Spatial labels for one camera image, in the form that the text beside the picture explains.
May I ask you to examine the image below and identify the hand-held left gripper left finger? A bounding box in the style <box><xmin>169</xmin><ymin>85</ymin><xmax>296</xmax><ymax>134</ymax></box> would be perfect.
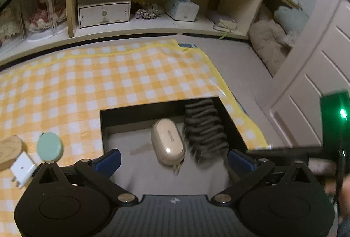
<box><xmin>33</xmin><ymin>149</ymin><xmax>139</xmax><ymax>206</ymax></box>

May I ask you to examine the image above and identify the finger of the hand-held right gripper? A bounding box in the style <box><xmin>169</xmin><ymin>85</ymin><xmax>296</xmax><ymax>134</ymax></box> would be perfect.
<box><xmin>247</xmin><ymin>145</ymin><xmax>329</xmax><ymax>159</ymax></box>

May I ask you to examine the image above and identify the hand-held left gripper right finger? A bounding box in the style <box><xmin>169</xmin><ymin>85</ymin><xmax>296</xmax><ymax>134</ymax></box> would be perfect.
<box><xmin>210</xmin><ymin>149</ymin><xmax>318</xmax><ymax>206</ymax></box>

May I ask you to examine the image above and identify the black storage box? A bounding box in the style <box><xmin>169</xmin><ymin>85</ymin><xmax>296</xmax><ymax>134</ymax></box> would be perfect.
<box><xmin>99</xmin><ymin>97</ymin><xmax>249</xmax><ymax>196</ymax></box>

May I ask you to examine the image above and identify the mint green round tin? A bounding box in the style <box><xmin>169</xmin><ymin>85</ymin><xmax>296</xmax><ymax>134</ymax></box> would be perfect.
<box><xmin>36</xmin><ymin>132</ymin><xmax>64</xmax><ymax>164</ymax></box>

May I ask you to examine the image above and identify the light wooden block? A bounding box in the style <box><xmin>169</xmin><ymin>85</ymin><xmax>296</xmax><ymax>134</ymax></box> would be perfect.
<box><xmin>0</xmin><ymin>136</ymin><xmax>28</xmax><ymax>171</ymax></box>

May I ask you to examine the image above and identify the white panelled door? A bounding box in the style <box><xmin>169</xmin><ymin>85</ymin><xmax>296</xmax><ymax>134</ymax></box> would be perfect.
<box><xmin>269</xmin><ymin>0</ymin><xmax>350</xmax><ymax>148</ymax></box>

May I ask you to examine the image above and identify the beige oval case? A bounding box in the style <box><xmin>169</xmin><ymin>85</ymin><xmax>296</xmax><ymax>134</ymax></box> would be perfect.
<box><xmin>151</xmin><ymin>118</ymin><xmax>186</xmax><ymax>172</ymax></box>

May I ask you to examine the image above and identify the white charger plug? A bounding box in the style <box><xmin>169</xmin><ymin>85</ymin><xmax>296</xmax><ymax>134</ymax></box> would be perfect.
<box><xmin>10</xmin><ymin>152</ymin><xmax>37</xmax><ymax>189</ymax></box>

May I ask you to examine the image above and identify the yellow checked mat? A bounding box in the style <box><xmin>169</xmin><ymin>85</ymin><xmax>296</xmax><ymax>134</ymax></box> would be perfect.
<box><xmin>0</xmin><ymin>39</ymin><xmax>270</xmax><ymax>226</ymax></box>

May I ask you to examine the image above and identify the beige plush toy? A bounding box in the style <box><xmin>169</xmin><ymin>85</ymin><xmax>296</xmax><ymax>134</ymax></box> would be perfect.
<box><xmin>248</xmin><ymin>19</ymin><xmax>292</xmax><ymax>78</ymax></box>

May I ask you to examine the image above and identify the mint plush toy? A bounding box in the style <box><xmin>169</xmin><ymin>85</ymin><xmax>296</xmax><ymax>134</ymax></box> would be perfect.
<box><xmin>274</xmin><ymin>6</ymin><xmax>309</xmax><ymax>35</ymax></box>

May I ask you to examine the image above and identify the lilac notebook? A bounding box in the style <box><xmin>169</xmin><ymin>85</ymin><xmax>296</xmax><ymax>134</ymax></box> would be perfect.
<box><xmin>206</xmin><ymin>10</ymin><xmax>238</xmax><ymax>31</ymax></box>

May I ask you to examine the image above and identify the pale crocheted item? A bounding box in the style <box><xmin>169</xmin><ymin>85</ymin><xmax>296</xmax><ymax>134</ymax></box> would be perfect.
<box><xmin>135</xmin><ymin>3</ymin><xmax>165</xmax><ymax>20</ymax></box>

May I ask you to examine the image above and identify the doll in clear case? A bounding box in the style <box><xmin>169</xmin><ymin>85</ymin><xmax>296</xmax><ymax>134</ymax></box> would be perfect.
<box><xmin>20</xmin><ymin>0</ymin><xmax>68</xmax><ymax>40</ymax></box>

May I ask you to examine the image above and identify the white tissue box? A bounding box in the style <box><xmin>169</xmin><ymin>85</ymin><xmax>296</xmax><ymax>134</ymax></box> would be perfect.
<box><xmin>165</xmin><ymin>0</ymin><xmax>200</xmax><ymax>22</ymax></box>

